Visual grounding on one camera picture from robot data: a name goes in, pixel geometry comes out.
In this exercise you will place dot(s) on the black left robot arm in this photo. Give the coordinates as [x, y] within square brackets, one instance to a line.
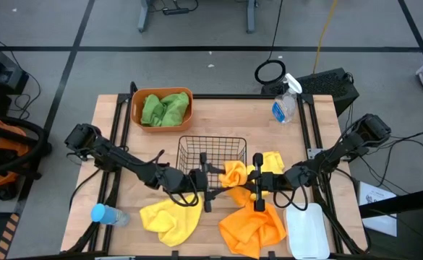
[124, 159]

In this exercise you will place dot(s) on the black aluminium table frame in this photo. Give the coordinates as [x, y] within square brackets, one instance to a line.
[233, 96]

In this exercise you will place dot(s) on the yellow microfiber towel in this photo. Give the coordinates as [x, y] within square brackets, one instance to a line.
[272, 162]
[167, 224]

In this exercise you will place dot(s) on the white plastic basket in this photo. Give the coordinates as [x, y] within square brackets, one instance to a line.
[307, 231]

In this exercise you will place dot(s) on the grey desk leg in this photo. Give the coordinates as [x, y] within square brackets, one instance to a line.
[144, 18]
[251, 18]

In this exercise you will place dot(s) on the green microfiber towel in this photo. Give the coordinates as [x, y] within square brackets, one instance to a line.
[151, 110]
[178, 108]

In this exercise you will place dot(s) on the blue-capped water bottle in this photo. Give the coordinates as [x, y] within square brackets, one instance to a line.
[102, 213]

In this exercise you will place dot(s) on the glass cleaner spray bottle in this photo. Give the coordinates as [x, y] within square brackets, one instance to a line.
[285, 106]

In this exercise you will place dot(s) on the printed paper sheet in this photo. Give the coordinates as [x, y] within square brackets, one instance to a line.
[377, 216]

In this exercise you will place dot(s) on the orange microfiber towel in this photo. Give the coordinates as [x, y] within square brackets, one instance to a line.
[251, 231]
[233, 173]

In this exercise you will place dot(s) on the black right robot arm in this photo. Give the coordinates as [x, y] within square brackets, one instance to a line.
[341, 151]

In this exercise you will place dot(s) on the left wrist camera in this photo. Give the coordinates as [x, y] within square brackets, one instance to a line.
[191, 180]

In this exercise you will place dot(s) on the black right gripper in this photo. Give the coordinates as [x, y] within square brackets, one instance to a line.
[260, 195]

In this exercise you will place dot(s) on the black metal beam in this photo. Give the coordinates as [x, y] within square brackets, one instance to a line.
[395, 204]

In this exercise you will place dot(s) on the orange plastic basket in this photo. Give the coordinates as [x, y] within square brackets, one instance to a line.
[162, 129]

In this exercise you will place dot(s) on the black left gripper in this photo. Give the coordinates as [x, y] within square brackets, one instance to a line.
[182, 180]

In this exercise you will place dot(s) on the black power strip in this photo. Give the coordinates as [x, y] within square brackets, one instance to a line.
[175, 11]

